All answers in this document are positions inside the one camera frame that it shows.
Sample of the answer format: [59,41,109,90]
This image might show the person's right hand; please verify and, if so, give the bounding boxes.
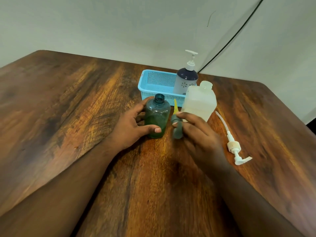
[172,112,229,176]

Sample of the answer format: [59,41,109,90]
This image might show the person's left hand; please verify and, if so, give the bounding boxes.
[108,96,162,153]

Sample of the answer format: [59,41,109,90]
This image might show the grey pump cap yellow tube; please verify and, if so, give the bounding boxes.
[171,99,184,140]

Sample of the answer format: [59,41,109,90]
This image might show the teal green plastic bottle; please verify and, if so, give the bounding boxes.
[144,94,171,139]

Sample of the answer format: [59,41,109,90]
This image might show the person's right forearm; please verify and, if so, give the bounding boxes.
[210,164,304,237]

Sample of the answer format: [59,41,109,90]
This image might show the person's left forearm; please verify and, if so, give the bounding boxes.
[0,143,119,237]

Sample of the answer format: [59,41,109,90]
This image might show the translucent white square bottle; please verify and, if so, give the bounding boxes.
[181,81,217,123]

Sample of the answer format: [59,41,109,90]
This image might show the light blue plastic basket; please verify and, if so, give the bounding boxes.
[138,69,198,108]

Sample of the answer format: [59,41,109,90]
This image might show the dark blue pump bottle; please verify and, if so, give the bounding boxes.
[173,50,199,95]

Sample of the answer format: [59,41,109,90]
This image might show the white pump dispenser with tube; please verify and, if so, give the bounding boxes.
[214,111,253,166]

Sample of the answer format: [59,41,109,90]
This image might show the black cable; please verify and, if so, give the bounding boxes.
[197,0,266,74]

